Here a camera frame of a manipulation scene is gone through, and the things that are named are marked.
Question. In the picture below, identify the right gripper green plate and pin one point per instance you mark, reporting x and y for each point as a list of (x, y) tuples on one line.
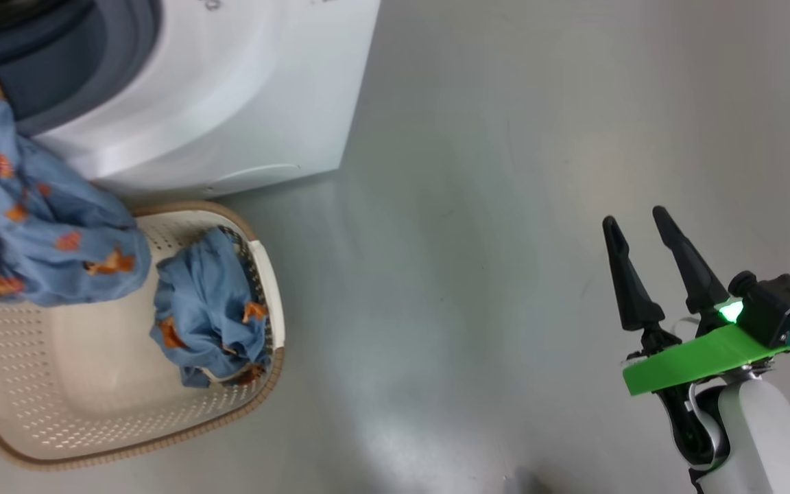
[(697, 360)]

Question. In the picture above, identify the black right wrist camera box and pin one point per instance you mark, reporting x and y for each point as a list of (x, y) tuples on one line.
[(779, 305)]

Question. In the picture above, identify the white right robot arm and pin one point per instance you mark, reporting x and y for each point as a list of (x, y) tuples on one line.
[(772, 439)]

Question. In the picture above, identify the grey rubber door seal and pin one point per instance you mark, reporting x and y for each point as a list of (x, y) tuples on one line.
[(127, 62)]

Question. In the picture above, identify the blue garment with orange print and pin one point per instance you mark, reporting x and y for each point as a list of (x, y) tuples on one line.
[(31, 219), (206, 309)]

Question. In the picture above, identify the cream perforated laundry basket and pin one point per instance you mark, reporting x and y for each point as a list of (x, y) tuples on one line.
[(93, 370)]

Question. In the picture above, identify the white washing machine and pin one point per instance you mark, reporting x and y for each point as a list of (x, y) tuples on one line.
[(251, 89)]

